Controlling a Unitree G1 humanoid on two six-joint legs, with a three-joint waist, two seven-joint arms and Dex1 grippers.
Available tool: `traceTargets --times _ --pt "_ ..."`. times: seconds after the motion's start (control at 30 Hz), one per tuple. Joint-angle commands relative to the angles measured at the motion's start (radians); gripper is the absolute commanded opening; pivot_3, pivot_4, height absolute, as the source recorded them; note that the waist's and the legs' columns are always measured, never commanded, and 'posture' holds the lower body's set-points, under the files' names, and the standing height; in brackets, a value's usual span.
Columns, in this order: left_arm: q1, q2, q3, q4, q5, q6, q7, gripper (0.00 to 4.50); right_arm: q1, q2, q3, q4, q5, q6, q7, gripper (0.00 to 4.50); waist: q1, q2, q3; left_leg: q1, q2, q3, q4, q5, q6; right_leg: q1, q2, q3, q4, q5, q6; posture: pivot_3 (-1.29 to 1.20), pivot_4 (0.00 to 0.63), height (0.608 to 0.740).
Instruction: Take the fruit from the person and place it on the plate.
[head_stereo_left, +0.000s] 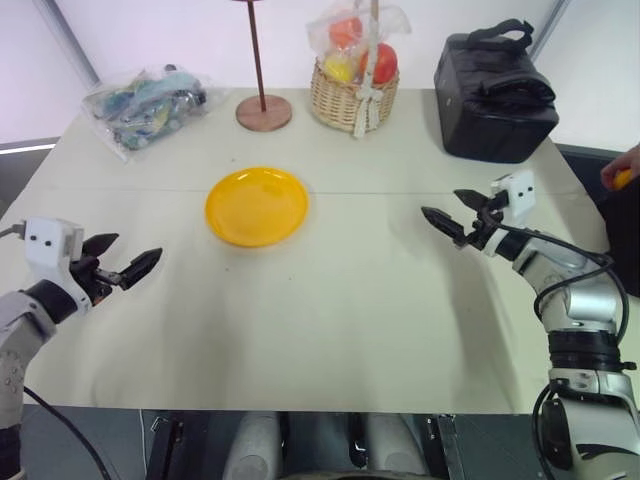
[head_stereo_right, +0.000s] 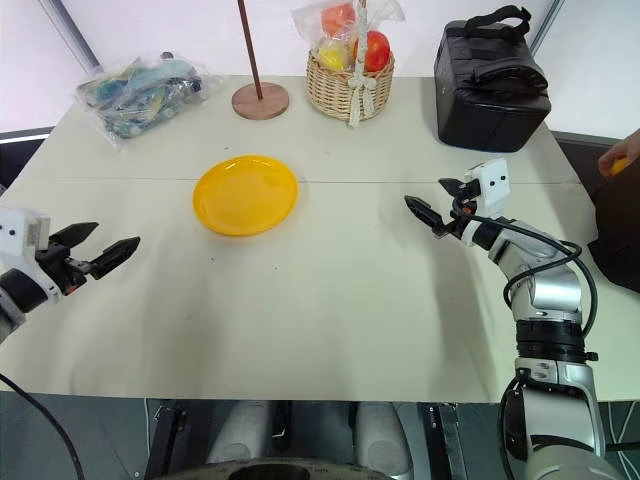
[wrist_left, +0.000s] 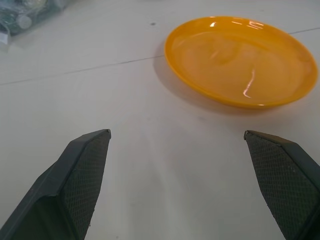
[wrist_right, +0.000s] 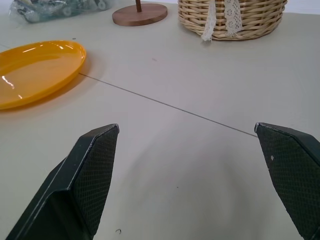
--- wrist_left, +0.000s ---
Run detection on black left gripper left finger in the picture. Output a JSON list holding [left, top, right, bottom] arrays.
[[0, 128, 112, 240]]

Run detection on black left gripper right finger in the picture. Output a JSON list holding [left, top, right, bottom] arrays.
[[243, 129, 320, 240]]

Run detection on clear plastic bag of items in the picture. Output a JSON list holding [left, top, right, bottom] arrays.
[[0, 0, 76, 51]]

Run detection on orange plastic plate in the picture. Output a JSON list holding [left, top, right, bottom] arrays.
[[163, 15, 319, 110]]

